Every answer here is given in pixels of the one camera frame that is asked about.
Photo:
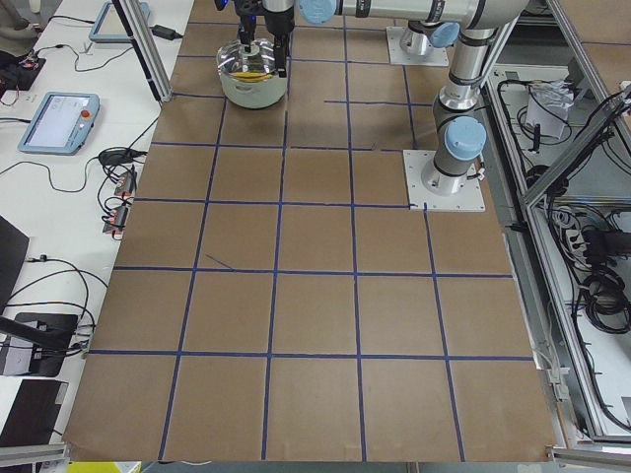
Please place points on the aluminium frame post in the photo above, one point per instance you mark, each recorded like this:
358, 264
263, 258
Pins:
137, 29

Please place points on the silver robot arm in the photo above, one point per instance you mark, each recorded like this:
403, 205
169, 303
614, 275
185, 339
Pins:
477, 30
279, 18

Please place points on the teach pendant near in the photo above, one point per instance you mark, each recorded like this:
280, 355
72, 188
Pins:
61, 124

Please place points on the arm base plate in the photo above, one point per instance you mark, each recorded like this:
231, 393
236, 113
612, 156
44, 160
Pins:
430, 190
406, 47

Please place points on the yellow corn cob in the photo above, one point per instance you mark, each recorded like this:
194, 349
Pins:
251, 77

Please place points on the teach pendant far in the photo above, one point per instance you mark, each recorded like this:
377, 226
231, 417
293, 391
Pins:
107, 27

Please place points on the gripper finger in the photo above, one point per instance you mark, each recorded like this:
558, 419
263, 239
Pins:
246, 32
281, 51

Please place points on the black power adapter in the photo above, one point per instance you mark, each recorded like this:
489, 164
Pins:
165, 32

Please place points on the white cooking pot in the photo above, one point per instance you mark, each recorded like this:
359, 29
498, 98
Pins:
251, 93

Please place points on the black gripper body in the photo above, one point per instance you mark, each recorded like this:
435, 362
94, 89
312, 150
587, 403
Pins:
277, 20

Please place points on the white paper bag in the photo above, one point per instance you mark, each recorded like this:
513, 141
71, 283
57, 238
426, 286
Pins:
548, 107

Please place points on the teach pendant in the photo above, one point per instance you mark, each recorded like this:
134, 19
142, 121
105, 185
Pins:
107, 27
61, 124

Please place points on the black monitor stand base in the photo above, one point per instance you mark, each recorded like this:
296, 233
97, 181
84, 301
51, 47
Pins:
37, 343

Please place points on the glass pot lid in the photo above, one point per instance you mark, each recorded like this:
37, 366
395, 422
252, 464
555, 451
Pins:
261, 58

